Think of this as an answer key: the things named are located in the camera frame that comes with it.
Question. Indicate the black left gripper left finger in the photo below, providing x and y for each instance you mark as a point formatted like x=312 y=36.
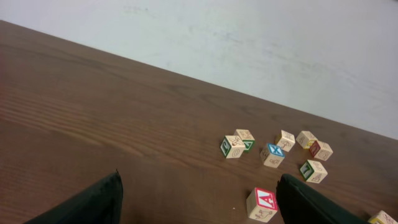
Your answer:
x=99 y=203

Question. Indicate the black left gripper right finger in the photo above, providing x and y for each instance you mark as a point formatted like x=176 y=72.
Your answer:
x=301 y=204

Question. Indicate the wooden block green L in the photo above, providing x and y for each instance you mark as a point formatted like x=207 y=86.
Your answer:
x=313 y=171

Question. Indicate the wooden block yellow violin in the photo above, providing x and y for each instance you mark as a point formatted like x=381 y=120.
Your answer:
x=382 y=218

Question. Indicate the wooden block red A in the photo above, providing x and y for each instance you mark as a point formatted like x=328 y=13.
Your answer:
x=261 y=205

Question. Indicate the wooden block blue X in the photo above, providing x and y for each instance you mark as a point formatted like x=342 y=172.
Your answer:
x=272 y=155

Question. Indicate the wooden block red side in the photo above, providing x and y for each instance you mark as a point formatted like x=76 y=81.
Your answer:
x=321 y=150

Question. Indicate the wooden block umbrella drawing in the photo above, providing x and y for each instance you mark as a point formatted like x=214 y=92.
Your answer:
x=285 y=140

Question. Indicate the wooden block yellow side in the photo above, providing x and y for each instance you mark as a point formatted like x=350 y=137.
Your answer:
x=306 y=139

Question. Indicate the wooden block green side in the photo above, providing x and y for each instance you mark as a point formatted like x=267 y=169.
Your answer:
x=246 y=137

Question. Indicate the wooden block green letter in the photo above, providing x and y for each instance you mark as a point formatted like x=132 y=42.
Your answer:
x=232 y=147

